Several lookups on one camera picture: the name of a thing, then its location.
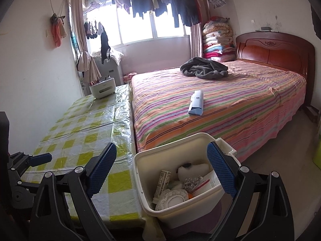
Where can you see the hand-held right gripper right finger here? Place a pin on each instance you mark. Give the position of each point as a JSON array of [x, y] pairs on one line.
[[222, 170]]

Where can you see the white utensil holder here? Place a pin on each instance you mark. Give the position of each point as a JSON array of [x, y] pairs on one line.
[[102, 89]]

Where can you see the bed with striped sheet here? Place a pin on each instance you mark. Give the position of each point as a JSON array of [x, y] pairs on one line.
[[225, 105]]

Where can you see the wooden headboard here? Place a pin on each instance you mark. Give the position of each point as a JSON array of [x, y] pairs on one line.
[[275, 52]]

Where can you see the white appliance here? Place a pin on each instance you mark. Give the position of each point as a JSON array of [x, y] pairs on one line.
[[110, 70]]

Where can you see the printed paper tube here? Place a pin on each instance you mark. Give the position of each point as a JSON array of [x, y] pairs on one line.
[[162, 185]]

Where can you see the orange cloth on hook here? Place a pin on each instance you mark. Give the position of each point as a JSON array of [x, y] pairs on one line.
[[59, 30]]

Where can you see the window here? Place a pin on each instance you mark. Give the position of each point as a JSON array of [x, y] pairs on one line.
[[138, 30]]

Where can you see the stack of folded quilts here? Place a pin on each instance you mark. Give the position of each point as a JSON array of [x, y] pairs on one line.
[[218, 40]]

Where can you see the hanger with socks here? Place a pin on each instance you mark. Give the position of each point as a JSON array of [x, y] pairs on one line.
[[92, 31]]

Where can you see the blue and white box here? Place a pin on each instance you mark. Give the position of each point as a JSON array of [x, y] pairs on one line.
[[196, 103]]

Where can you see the pink straight curtain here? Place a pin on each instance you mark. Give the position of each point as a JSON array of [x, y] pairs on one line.
[[196, 37]]

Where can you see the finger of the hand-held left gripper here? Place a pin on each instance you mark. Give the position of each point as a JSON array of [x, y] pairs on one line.
[[41, 159]]

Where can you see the grey blanket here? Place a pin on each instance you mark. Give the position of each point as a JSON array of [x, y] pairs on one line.
[[203, 67]]

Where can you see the small dark item on headboard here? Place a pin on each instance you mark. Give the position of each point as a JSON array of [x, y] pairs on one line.
[[265, 28]]

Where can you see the black hanging garment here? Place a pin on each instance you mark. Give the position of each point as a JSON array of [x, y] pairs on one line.
[[105, 45]]

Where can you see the pink tied curtain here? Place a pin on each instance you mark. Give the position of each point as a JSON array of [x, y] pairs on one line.
[[77, 17]]

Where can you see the white lace-edged paper plate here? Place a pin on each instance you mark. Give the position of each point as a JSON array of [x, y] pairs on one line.
[[173, 200]]

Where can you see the pink bundle on floor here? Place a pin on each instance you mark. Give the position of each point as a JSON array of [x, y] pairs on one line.
[[130, 77]]

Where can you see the row of hanging clothes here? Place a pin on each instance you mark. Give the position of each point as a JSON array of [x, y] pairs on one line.
[[185, 5]]

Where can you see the yellow-green object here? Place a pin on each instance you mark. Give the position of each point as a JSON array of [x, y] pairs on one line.
[[317, 155]]

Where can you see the small orange peel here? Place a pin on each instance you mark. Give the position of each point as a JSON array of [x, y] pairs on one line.
[[191, 196]]

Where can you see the brown box on floor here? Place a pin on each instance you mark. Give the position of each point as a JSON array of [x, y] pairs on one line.
[[312, 114]]

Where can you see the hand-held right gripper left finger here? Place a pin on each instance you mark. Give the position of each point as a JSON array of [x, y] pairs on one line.
[[101, 170]]

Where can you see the red and white paper card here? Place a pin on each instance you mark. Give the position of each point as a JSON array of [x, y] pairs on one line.
[[207, 183]]

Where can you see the cream plastic bin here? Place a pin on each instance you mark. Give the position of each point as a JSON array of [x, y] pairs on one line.
[[180, 216]]

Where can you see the white plush toy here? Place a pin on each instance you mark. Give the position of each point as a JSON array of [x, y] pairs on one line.
[[198, 170]]

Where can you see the silver foil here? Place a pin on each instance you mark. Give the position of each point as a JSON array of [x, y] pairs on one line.
[[193, 184]]

